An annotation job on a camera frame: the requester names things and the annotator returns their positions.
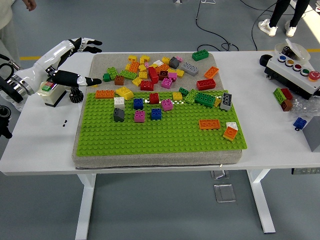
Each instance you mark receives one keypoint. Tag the person's left hand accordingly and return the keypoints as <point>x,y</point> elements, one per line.
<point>30,5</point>

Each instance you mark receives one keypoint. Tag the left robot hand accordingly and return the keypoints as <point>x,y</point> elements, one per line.
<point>50,56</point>

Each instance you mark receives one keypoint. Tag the blue square brick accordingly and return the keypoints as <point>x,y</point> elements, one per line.
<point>156,114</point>
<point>138,104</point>

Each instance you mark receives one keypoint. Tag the pink square brick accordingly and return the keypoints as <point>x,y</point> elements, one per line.
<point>166,83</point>
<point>139,116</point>
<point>167,105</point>

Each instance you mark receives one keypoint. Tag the red square brick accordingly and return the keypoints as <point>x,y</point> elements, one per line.
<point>154,98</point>

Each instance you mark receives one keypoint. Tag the small dark green brick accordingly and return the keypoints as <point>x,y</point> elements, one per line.
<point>183,91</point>
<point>106,77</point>

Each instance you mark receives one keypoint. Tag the orange long brick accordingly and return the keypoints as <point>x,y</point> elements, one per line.
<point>104,94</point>

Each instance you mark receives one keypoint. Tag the brown square brick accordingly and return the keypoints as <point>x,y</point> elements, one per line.
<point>119,80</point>

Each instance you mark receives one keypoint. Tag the light green long brick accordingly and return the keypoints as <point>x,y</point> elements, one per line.
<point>128,74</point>

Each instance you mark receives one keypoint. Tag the yellow curved brick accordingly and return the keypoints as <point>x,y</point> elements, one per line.
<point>124,93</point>

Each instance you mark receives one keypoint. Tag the white square brick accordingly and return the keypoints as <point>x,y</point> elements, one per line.
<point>119,102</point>

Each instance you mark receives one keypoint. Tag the dark grey slope brick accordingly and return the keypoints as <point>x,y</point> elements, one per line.
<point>173,63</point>
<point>118,115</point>

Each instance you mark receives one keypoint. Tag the yellow angled brick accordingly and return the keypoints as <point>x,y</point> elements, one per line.
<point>144,58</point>

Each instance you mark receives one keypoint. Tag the small pink brick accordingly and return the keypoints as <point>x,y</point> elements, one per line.
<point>179,59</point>
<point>146,65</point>

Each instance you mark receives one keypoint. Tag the red tall brick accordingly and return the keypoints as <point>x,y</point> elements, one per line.
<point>153,75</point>

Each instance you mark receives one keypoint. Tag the dark red brick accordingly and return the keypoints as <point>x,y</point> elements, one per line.
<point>163,75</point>

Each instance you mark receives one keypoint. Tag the yellow square brick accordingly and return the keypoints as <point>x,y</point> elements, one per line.
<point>177,96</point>

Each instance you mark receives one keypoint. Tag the grey long brick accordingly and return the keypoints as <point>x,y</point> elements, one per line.
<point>190,69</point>
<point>226,101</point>

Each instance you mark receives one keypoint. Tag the green studded baseplate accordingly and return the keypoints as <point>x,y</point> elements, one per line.
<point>175,140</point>

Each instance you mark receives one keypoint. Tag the red long brick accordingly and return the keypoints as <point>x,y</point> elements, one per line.
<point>206,84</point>

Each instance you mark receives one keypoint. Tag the dark green long brick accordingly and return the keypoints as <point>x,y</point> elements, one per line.
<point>205,99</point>

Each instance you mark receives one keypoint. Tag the orange flat brick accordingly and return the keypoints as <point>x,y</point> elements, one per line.
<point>209,124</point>

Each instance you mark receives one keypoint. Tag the orange and yellow brick stack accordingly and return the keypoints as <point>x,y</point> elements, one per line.
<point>230,133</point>

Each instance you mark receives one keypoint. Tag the black gear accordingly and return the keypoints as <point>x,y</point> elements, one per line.
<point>76,96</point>

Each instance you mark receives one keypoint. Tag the small black screws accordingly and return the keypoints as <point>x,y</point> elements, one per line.
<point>65,122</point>

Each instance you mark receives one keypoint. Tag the grey-brown foam mat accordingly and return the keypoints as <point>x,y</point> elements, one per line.
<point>155,161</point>

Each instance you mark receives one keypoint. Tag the clear floor plate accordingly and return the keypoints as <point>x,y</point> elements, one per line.
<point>225,193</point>
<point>220,174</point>

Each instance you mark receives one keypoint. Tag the white table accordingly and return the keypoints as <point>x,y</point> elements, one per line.
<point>270,140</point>

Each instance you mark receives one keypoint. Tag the dark small part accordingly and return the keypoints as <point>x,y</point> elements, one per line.
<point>287,51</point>

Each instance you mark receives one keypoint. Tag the white push-button control box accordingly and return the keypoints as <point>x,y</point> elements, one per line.
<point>287,72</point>

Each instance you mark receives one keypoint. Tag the clear round container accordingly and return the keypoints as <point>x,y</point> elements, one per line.
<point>298,51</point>

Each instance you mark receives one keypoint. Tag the clear plastic bag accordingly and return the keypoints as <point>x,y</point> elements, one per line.
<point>303,107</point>

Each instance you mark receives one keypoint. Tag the grey box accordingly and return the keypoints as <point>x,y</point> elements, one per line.
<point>313,136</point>

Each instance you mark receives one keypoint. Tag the table control panel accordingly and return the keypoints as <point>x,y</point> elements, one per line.
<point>305,171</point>

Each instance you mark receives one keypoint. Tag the beige switch box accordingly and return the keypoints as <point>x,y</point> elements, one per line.
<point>53,96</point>

